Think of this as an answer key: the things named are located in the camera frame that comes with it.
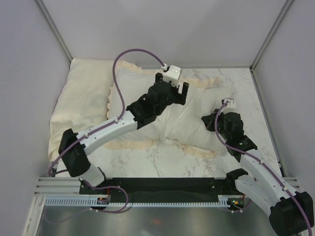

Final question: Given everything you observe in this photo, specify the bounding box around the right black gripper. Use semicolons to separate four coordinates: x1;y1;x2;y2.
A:
202;109;230;141

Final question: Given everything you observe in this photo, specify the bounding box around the white ruffled pillowcase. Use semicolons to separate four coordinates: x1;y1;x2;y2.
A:
105;61;234;157

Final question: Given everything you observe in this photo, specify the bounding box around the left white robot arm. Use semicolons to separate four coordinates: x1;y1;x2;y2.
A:
59;68;189;194

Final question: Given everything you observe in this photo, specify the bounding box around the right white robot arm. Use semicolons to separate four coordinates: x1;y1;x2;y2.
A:
201;109;315;236

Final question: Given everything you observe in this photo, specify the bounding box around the cream yellow pillow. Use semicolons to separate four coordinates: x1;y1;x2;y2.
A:
48;58;114;161

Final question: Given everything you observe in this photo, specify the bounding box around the shiny metal sheet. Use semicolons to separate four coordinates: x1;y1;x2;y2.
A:
37;204;275;236

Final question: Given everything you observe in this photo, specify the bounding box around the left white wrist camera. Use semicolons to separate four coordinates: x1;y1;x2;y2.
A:
161;64;182;87

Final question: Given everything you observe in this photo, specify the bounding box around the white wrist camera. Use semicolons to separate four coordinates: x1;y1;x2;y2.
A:
161;64;182;87
221;98;237;113

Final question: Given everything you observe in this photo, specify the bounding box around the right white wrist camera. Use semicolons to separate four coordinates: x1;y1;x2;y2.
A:
221;98;237;113

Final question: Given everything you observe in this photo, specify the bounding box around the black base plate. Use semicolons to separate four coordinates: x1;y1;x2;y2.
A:
79;177;242;202

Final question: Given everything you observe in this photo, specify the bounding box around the left aluminium corner post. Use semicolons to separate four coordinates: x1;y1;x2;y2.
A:
33;0;73;64

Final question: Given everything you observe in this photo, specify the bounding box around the aluminium corner post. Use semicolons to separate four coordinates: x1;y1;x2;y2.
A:
33;0;73;64
249;0;295;73

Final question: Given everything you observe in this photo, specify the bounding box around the right aluminium corner post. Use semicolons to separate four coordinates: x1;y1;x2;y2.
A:
249;0;295;73

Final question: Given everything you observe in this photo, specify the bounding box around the white slotted cable duct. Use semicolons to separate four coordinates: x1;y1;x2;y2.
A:
45;196;245;207

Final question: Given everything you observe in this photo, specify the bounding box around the aluminium frame rail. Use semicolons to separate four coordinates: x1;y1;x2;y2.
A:
35;177;300;196

